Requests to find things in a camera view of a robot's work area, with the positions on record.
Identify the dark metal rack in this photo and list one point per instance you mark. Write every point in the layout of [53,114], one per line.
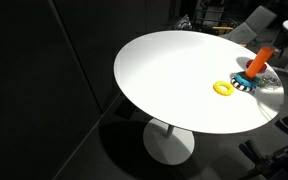
[210,11]

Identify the grey chair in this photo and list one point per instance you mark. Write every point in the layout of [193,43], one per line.
[250,26]

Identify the white table pedestal base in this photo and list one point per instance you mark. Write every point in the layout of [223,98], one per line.
[169,146]

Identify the orange peg stand blue base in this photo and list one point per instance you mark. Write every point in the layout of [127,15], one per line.
[259,61]

